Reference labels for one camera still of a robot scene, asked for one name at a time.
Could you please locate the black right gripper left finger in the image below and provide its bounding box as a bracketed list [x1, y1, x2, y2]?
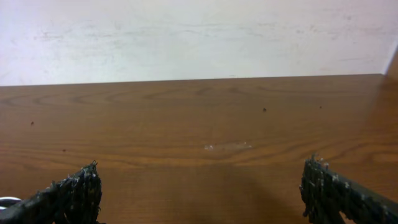
[1, 161, 102, 224]

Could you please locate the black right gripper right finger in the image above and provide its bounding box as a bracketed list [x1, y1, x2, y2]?
[299, 156, 397, 224]

